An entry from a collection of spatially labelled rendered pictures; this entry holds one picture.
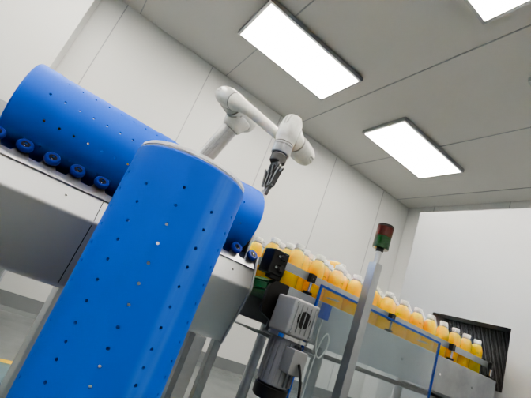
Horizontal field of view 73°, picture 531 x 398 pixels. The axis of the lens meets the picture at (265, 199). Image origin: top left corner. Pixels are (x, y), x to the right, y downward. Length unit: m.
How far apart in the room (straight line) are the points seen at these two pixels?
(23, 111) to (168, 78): 3.54
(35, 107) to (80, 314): 0.66
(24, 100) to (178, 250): 0.68
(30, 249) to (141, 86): 3.50
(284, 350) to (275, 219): 3.79
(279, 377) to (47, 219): 0.84
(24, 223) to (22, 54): 3.09
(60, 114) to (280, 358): 1.00
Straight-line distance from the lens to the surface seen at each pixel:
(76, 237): 1.21
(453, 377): 2.24
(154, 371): 0.82
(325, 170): 5.59
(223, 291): 1.35
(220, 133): 2.16
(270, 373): 1.27
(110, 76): 4.53
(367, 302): 1.43
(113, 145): 1.23
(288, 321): 1.24
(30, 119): 1.24
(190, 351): 1.39
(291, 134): 1.66
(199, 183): 0.79
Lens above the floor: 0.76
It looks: 17 degrees up
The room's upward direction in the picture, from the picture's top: 21 degrees clockwise
